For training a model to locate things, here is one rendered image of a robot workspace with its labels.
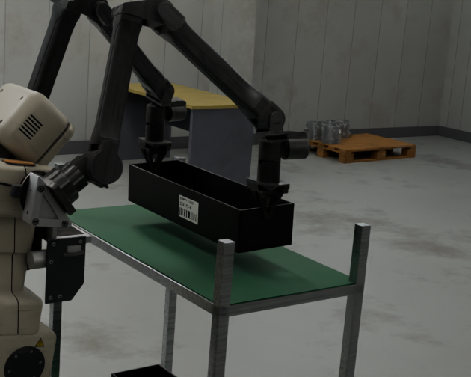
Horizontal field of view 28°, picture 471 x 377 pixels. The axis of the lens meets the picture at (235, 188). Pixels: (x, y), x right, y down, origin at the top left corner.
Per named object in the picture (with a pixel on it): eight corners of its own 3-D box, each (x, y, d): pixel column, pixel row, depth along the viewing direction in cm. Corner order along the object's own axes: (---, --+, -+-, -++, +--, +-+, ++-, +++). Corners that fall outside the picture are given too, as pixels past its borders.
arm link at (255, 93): (136, 19, 223) (152, 13, 213) (150, 2, 224) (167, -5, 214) (260, 135, 238) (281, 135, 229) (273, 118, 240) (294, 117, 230)
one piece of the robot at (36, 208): (30, 226, 205) (38, 176, 203) (21, 221, 209) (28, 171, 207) (71, 228, 211) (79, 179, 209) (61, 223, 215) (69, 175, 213)
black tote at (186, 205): (128, 200, 280) (128, 164, 277) (176, 194, 290) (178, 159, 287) (238, 253, 235) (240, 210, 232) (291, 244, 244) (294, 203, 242)
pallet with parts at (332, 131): (368, 144, 1033) (371, 117, 1026) (419, 158, 974) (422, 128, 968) (292, 149, 970) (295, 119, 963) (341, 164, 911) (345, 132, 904)
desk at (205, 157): (168, 155, 882) (173, 83, 867) (253, 187, 779) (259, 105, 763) (106, 159, 843) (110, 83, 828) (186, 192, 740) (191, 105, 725)
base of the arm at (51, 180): (29, 176, 212) (51, 187, 202) (56, 153, 214) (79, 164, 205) (49, 203, 216) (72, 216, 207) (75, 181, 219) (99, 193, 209)
